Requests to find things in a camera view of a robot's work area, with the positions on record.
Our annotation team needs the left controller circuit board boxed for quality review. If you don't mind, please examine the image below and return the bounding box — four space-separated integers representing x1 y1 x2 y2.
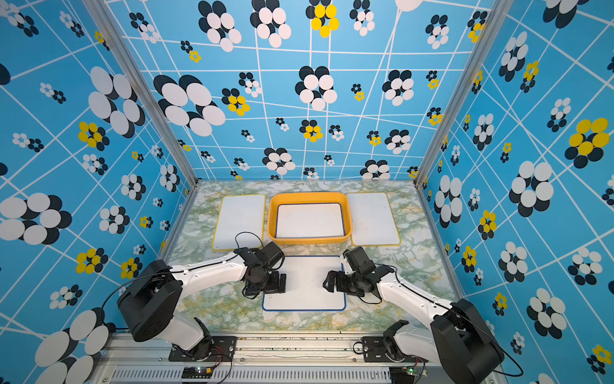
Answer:
182 366 214 380

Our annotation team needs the yellow framed whiteboard far left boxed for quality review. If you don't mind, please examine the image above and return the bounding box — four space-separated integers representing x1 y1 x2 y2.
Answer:
212 195 266 252

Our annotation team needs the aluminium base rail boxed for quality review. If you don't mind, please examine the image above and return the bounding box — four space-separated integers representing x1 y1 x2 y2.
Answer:
90 330 509 384

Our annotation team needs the yellow framed whiteboard far right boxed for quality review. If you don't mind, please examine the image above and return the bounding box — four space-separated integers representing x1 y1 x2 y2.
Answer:
347 192 401 246

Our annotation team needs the right aluminium frame post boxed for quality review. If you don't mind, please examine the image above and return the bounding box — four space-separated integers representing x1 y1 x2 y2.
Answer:
416 0 513 188

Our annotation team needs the aluminium frame post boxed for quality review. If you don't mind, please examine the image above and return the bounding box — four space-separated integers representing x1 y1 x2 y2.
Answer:
416 0 513 188
84 1 198 188

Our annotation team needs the left aluminium frame post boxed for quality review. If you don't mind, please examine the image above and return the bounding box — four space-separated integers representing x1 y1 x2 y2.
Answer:
84 1 198 188

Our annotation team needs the yellow plastic storage box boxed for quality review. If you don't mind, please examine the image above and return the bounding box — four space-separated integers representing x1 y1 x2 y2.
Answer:
267 192 353 245

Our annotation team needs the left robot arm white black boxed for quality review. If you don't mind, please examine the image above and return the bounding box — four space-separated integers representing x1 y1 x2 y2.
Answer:
117 243 286 361

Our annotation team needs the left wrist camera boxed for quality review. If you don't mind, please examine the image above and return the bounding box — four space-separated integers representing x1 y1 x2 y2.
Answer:
262 242 286 270

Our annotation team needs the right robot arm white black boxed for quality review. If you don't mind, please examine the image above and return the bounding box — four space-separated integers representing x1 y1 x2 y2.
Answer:
322 264 505 383

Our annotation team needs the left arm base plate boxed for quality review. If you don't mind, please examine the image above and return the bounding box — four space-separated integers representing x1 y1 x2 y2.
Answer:
168 335 238 363

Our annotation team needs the blue framed whiteboard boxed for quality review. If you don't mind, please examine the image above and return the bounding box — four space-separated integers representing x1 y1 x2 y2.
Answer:
274 203 346 239
262 255 347 312

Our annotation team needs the controller circuit board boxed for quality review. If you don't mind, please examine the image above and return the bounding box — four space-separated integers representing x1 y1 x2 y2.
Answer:
390 367 421 384
182 366 214 380

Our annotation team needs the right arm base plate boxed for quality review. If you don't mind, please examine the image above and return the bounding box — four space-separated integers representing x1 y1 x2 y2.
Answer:
359 336 428 364

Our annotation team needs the yellow framed whiteboard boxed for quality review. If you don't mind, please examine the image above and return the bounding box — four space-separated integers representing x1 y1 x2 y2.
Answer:
212 195 266 252
347 192 401 246

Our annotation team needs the right controller circuit board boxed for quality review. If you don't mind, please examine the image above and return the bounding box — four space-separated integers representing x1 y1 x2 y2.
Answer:
390 367 421 384

